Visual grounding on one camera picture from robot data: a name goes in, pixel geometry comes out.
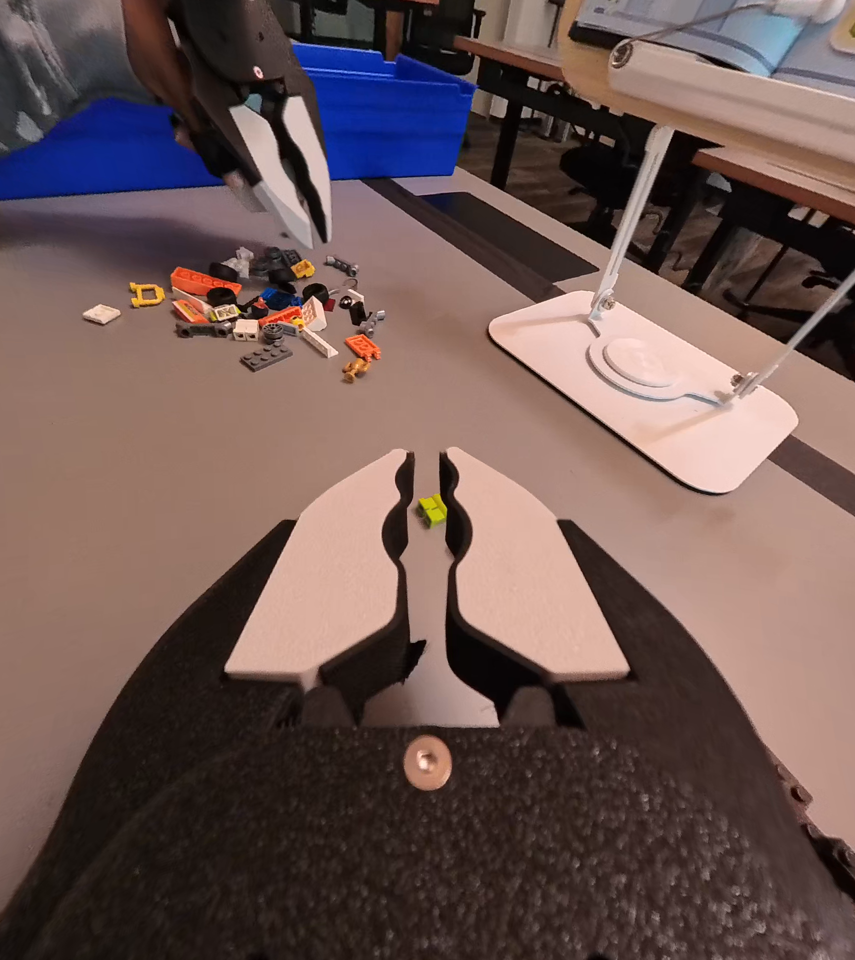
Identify white wire screen stand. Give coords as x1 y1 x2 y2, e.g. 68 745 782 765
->
488 38 855 496

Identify black lego chassis piece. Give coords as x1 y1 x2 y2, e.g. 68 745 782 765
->
770 750 855 912

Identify wooden desk black frame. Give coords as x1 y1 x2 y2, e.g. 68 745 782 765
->
455 33 654 193
690 143 855 309

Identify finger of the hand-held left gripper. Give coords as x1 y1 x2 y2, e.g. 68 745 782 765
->
228 102 319 250
281 93 336 244

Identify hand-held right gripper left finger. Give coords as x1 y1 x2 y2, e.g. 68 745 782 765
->
225 447 417 691

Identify pile of lego pieces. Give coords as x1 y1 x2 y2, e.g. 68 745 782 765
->
83 245 391 385

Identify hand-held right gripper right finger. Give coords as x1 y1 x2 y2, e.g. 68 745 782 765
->
440 447 633 691

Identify person's left hand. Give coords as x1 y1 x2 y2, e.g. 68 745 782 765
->
120 0 201 139

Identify person's left forearm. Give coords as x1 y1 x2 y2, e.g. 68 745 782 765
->
0 0 144 162

